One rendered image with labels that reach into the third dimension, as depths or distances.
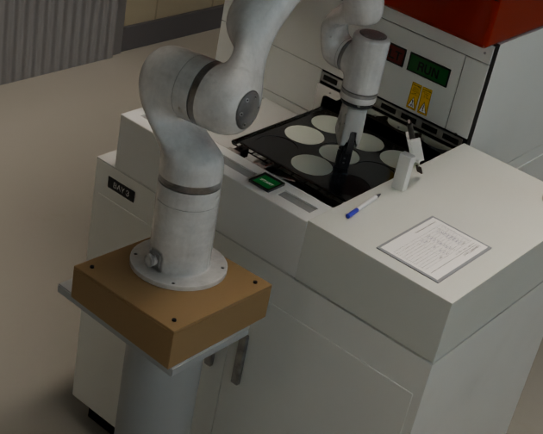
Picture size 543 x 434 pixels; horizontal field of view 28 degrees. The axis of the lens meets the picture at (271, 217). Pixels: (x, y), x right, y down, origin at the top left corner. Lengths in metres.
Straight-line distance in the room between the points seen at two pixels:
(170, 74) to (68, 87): 2.92
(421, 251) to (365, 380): 0.29
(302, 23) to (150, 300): 1.13
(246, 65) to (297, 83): 1.05
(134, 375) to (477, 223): 0.79
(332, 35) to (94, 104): 2.38
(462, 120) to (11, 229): 1.75
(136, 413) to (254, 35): 0.81
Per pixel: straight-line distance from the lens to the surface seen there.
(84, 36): 4.99
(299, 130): 2.69
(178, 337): 1.93
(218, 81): 1.87
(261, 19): 1.96
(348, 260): 2.15
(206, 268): 2.07
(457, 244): 2.23
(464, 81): 2.64
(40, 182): 4.08
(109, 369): 2.83
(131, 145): 2.49
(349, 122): 2.46
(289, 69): 2.94
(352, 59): 2.42
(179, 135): 1.97
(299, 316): 2.29
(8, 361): 3.24
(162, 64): 1.93
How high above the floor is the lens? 2.07
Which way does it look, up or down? 31 degrees down
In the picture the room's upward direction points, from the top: 12 degrees clockwise
